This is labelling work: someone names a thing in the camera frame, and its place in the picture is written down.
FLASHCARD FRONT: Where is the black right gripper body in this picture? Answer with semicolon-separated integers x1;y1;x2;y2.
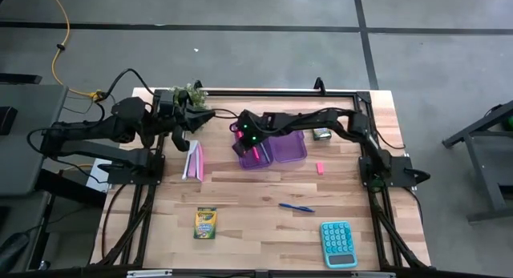
239;109;269;147

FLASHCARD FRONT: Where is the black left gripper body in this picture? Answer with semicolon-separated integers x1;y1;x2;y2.
171;103;196;134

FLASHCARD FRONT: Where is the yellow green crayon box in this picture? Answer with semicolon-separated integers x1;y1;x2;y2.
193;207;218;240
312;127;333;142

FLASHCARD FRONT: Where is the purple plastic supply box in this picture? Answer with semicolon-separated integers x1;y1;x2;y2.
233;123;309;171

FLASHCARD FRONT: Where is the black box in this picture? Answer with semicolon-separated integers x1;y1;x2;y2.
0;105;19;137

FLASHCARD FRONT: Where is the green potted plant black pot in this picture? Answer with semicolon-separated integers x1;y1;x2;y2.
170;83;208;110

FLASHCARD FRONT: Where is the pink white notebook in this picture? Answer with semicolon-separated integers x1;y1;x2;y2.
181;139;205;183

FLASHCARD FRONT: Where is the blue pen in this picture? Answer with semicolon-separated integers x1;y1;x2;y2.
278;203;316;214

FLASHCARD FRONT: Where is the white sheet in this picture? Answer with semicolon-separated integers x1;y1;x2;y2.
86;157;111;193

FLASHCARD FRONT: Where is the teal calculator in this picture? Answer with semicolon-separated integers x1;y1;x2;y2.
319;220;359;270

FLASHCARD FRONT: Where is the grey desk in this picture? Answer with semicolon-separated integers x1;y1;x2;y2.
0;83;68;197

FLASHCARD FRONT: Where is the black bar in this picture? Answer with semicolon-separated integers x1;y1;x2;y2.
0;73;43;86

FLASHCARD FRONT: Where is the black neighbouring stand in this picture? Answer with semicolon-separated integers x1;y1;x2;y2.
442;100;513;225

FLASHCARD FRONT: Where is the black power cable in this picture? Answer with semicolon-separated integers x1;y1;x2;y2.
102;67;157;101

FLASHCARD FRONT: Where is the yellow cable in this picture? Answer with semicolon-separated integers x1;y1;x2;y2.
47;0;106;102

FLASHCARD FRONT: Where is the silver bracket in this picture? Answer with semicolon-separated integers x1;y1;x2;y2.
351;271;397;278
127;269;173;278

